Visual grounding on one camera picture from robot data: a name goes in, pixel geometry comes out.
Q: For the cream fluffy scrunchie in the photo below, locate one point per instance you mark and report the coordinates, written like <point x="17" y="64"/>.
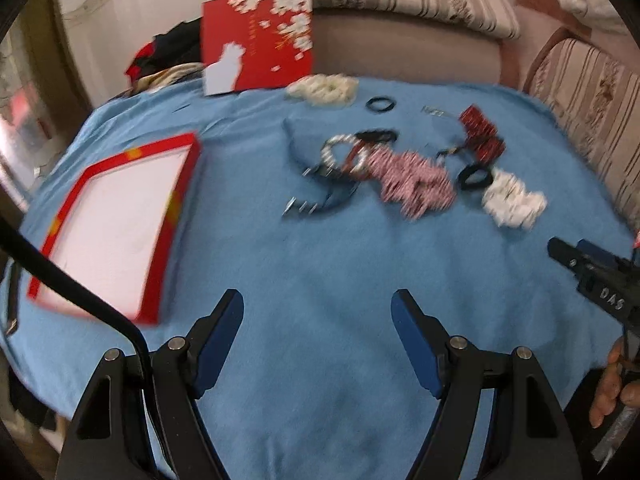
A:
<point x="324" y="90"/>

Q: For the right hand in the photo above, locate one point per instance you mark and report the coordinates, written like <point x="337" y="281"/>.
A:
<point x="610" y="389"/>

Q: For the blue towel cloth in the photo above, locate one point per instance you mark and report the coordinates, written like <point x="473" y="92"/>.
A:
<point x="317" y="384"/>

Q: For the small keyring charm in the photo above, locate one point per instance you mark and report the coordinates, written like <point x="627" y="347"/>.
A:
<point x="449" y="152"/>

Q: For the dark clothes pile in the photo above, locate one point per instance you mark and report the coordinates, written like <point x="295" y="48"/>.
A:
<point x="169" y="58"/>

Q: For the silver hair clip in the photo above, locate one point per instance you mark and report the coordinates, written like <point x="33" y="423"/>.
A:
<point x="434" y="111"/>

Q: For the blue strap wristwatch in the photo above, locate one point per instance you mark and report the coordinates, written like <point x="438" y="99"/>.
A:
<point x="337" y="189"/>

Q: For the red white checkered scrunchie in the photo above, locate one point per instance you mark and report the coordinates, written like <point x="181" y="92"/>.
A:
<point x="416" y="183"/>

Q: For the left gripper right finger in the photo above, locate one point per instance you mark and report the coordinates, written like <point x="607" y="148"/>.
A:
<point x="424" y="339"/>

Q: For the black phone device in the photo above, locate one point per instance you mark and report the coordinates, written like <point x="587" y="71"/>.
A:
<point x="13" y="282"/>

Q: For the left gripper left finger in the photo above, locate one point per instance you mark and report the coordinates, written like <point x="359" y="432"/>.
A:
<point x="210" y="340"/>

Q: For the red box lid with flowers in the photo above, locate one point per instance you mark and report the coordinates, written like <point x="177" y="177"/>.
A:
<point x="255" y="44"/>

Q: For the black scrunchie hair band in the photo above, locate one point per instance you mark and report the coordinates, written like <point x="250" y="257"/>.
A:
<point x="376" y="136"/>

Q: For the red jewelry tray box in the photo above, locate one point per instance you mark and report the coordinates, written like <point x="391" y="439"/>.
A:
<point x="114" y="231"/>

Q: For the white fluffy scrunchie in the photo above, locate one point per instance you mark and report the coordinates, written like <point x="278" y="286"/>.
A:
<point x="510" y="203"/>

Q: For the striped cushion right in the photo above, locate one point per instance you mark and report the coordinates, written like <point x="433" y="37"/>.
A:
<point x="595" y="100"/>

